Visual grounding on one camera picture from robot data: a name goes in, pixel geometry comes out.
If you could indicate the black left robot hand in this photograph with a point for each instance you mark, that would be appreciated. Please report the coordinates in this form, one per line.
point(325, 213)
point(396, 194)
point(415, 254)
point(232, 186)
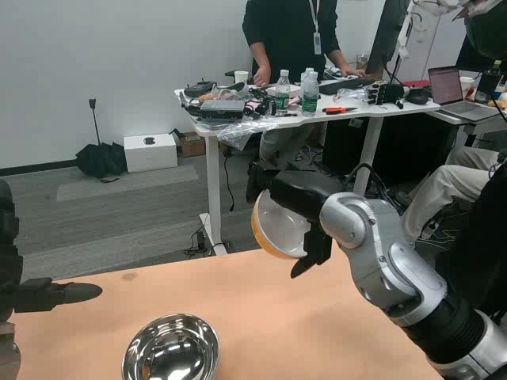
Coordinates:
point(35, 295)

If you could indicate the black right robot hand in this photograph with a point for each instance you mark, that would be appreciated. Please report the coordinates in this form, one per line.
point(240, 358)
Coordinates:
point(301, 194)

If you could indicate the orange and white plastic bowl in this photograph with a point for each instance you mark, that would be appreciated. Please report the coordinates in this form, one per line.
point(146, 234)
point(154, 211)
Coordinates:
point(277, 225)

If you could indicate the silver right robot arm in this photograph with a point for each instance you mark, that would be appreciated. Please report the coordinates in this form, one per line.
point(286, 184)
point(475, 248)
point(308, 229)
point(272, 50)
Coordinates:
point(380, 245)

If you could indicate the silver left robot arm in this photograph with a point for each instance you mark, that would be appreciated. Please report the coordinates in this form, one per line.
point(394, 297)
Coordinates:
point(7, 352)

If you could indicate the shiny steel bowl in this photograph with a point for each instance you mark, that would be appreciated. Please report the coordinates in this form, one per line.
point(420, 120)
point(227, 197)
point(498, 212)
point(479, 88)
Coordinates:
point(170, 348)

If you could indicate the clear plastic bag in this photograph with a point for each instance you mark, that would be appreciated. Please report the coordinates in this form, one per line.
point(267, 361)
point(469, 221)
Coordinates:
point(241, 130)

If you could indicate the white standing desk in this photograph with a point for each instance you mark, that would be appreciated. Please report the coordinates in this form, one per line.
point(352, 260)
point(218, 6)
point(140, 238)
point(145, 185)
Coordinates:
point(340, 115)

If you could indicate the clear water bottle green label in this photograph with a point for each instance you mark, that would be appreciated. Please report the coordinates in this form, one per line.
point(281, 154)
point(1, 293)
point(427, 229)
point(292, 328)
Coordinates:
point(282, 93)
point(305, 75)
point(309, 97)

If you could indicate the white food container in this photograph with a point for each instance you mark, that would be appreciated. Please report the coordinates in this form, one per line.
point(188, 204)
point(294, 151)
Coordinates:
point(293, 90)

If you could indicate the black floor power strip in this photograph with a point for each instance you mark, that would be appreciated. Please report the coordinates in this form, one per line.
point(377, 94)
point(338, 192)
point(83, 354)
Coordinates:
point(198, 243)

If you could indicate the black keyboard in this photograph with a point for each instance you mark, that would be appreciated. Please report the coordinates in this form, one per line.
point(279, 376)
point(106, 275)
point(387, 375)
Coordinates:
point(344, 85)

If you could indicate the grey flat device box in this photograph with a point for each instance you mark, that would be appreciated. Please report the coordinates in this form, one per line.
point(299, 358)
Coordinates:
point(222, 107)

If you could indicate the brown cardboard box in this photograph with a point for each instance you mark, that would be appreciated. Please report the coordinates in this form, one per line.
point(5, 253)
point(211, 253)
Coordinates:
point(193, 144)

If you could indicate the white paper cup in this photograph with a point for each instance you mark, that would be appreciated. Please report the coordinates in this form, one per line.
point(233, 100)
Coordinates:
point(241, 77)

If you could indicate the black robotic hand on desk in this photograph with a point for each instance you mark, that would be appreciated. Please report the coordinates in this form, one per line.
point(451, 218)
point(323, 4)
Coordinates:
point(386, 93)

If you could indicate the seated person in beige trousers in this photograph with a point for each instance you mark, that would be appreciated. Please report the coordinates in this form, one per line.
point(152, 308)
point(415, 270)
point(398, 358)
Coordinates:
point(447, 182)

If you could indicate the black remote controller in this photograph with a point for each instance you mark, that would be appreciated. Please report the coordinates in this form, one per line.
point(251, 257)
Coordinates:
point(198, 89)

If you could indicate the black folded umbrella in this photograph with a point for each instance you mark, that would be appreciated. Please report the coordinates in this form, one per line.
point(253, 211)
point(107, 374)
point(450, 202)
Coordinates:
point(101, 158)

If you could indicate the black rounded device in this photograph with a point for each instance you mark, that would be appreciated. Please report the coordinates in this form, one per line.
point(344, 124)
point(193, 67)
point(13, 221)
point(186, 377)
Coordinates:
point(419, 96)

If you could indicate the white box with black logo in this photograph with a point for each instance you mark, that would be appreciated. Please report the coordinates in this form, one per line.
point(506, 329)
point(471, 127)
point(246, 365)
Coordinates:
point(150, 154)

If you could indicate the standing person in black shirt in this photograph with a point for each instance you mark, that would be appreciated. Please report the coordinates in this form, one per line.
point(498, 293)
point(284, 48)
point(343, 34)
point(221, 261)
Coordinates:
point(285, 27)

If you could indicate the black computer monitor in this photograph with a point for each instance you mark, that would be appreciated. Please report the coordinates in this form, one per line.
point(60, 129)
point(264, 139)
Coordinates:
point(386, 35)

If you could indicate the grey side desk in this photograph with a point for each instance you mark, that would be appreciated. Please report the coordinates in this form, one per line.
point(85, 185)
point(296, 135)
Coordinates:
point(467, 120)

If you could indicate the silver open laptop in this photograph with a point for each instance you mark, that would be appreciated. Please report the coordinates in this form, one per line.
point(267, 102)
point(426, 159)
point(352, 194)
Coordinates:
point(447, 85)

